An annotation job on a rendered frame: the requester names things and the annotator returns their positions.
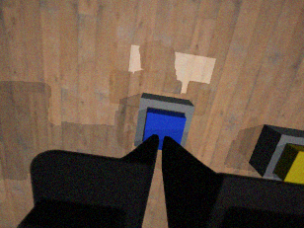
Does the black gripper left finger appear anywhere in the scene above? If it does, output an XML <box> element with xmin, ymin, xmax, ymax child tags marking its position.
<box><xmin>30</xmin><ymin>134</ymin><xmax>159</xmax><ymax>228</ymax></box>

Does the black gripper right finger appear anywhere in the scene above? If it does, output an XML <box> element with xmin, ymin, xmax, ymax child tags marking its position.
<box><xmin>162</xmin><ymin>136</ymin><xmax>304</xmax><ymax>228</ymax></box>

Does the blue button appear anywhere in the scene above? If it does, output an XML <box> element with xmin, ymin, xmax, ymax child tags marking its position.
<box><xmin>134</xmin><ymin>93</ymin><xmax>194</xmax><ymax>151</ymax></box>

